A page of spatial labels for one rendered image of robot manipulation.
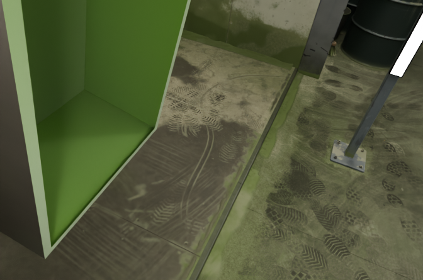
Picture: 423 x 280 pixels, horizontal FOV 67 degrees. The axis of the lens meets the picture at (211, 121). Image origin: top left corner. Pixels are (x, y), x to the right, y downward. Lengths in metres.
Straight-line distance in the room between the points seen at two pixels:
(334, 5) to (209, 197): 1.62
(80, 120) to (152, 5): 0.53
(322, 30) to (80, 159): 1.98
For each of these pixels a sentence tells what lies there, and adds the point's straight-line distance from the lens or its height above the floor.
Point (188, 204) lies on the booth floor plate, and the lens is 1.59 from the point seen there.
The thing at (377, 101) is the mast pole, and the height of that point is 0.43.
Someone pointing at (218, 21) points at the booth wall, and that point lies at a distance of 2.82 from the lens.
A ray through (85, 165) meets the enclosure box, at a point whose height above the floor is 0.48.
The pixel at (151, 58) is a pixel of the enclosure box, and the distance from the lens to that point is 1.14.
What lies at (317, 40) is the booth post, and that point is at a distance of 2.64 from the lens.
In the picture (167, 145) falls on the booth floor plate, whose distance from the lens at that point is 1.84.
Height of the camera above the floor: 1.35
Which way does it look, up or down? 40 degrees down
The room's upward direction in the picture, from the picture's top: 8 degrees clockwise
